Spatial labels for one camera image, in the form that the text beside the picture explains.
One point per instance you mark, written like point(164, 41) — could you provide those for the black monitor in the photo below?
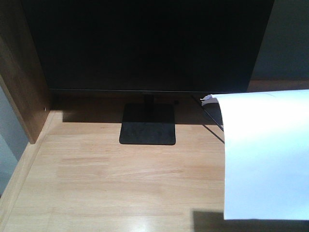
point(147, 47)

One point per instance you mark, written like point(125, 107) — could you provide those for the wooden desk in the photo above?
point(84, 180)

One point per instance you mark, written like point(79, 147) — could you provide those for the white paper sheet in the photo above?
point(266, 155)

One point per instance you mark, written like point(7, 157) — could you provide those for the white paper-holding right gripper finger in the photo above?
point(208, 100)

